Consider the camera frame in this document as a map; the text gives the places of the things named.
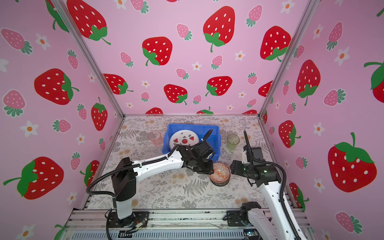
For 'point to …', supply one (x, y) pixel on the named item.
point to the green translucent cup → (232, 141)
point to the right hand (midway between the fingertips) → (235, 166)
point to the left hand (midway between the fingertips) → (215, 173)
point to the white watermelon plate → (184, 137)
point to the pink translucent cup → (156, 137)
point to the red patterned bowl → (221, 174)
